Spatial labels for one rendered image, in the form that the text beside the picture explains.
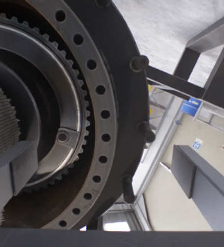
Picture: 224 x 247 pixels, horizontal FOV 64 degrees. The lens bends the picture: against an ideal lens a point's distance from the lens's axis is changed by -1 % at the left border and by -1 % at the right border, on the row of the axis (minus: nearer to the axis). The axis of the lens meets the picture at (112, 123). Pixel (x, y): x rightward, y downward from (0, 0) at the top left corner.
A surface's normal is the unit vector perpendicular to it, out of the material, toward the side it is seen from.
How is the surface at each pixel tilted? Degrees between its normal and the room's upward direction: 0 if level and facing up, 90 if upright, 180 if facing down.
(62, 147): 90
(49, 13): 90
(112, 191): 90
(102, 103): 90
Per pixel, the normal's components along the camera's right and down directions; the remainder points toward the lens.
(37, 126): 0.01, 0.25
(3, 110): 0.94, -0.33
